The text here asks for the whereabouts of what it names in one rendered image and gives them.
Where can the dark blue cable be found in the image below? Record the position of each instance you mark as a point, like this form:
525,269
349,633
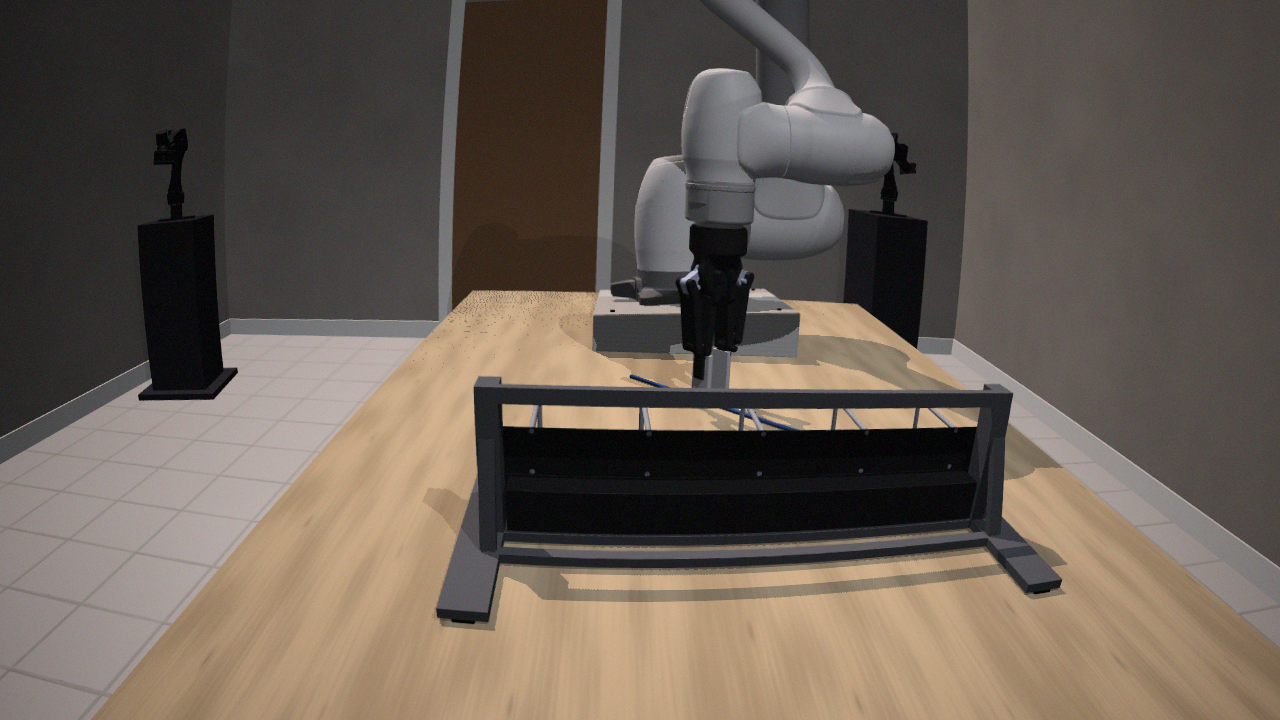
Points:
762,420

